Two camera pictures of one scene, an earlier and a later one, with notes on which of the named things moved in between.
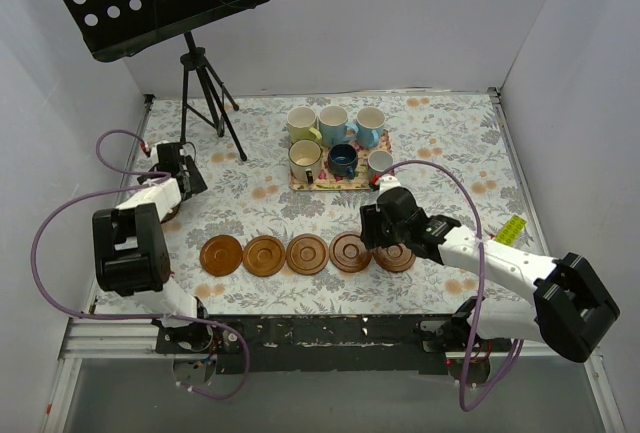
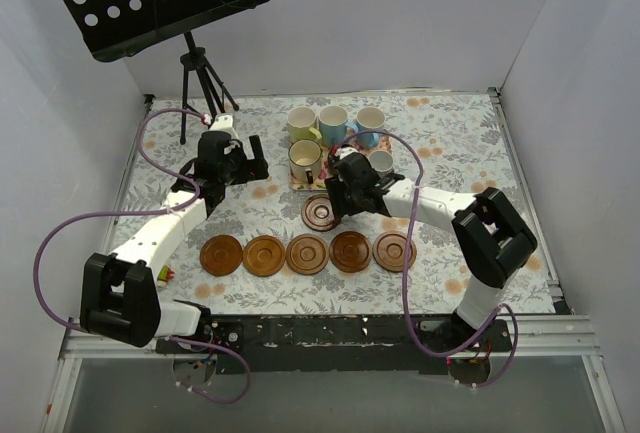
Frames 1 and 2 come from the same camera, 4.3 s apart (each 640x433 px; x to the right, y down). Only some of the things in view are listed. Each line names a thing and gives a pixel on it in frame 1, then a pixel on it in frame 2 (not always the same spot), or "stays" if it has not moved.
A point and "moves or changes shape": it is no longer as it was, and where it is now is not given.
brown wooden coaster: (307, 254) stays
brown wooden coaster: (349, 253) stays
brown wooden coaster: (395, 257) stays
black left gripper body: (191, 179) -> (255, 159)
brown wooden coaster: (171, 214) moves or changes shape
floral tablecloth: (278, 231) stays
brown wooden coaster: (264, 255) stays
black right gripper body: (373, 228) -> (335, 201)
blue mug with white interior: (369, 124) stays
